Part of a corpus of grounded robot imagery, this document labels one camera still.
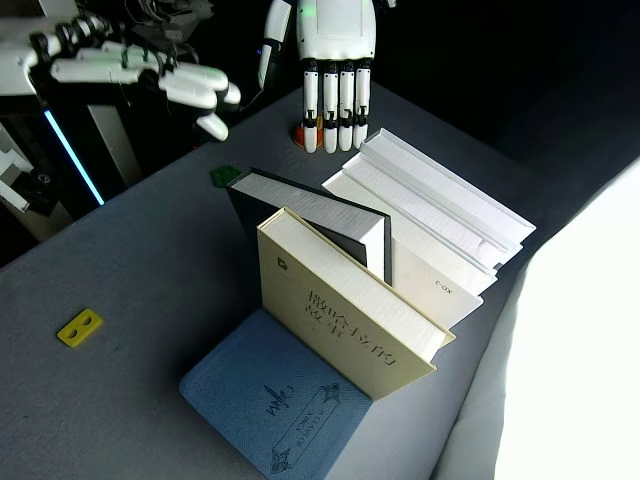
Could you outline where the yellow two-hole block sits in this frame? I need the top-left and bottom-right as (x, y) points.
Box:
(56, 308), (105, 350)

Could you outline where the white book EVERO spine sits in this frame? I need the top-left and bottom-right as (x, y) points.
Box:
(342, 152), (525, 271)

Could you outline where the black cover book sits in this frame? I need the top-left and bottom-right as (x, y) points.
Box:
(225, 167), (395, 289)

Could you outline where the white book brown spine label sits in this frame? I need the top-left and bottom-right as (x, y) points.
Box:
(322, 167), (501, 329)

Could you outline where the white mount with black knob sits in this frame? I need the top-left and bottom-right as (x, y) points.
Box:
(0, 123), (59, 217)

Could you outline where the white post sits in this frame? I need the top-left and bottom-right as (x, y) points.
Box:
(87, 103), (145, 187)

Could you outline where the black robot body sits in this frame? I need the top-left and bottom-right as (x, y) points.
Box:
(117, 0), (216, 49)

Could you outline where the cyan light strip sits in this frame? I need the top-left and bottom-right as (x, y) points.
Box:
(42, 108), (107, 207)

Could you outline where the grey table cloth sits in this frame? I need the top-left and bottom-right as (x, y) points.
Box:
(0, 82), (556, 480)

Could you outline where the white book black spine mark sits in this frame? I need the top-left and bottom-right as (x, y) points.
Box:
(358, 127), (538, 251)

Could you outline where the cream cover book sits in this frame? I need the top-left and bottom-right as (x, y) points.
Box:
(256, 205), (457, 401)

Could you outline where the white backdrop sheet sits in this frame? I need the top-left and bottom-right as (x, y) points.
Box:
(433, 155), (640, 480)

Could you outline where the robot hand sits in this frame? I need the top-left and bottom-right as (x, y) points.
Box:
(257, 0), (377, 155)
(157, 62), (242, 143)

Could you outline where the blue leather notebook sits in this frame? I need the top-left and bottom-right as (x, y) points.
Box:
(178, 308), (374, 476)

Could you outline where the green pentagon block with holes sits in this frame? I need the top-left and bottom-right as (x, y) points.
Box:
(209, 163), (240, 189)

